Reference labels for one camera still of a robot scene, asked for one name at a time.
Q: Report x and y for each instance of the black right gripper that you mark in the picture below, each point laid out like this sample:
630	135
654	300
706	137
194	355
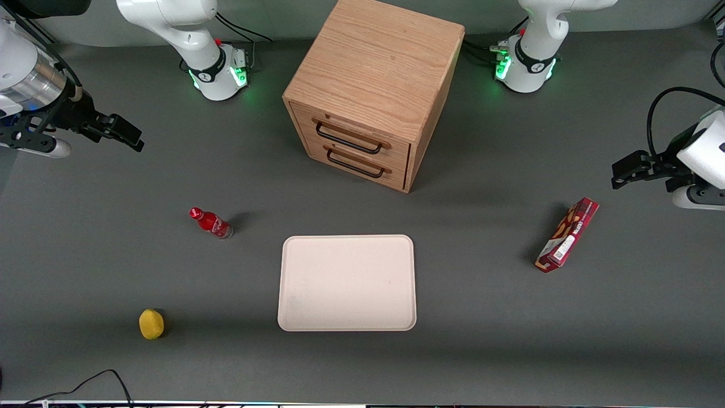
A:
75	113

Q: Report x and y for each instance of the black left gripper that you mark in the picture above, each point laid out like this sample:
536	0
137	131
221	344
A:
666	166

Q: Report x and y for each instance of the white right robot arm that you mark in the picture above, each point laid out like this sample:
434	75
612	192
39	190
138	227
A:
170	22

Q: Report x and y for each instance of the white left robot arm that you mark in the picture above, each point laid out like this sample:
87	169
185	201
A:
532	62

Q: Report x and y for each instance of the wooden drawer cabinet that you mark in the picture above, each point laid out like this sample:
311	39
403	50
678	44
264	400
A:
379	62

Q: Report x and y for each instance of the red snack box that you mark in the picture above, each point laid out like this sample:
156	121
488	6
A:
568	235

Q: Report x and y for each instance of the small red bottle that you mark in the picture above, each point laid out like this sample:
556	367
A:
211	223

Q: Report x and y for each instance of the black rounded object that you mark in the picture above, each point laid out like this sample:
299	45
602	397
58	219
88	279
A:
45	5

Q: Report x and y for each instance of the yellow lemon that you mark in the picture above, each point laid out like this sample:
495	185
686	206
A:
151	324

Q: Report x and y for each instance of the beige rectangular tray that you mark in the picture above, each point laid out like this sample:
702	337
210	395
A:
346	283

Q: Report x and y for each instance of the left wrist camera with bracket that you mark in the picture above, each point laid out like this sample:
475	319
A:
699	197

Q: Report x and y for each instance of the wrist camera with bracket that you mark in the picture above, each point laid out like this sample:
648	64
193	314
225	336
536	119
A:
39	144
699	197

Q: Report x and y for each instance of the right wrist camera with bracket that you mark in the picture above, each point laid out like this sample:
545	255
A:
39	144

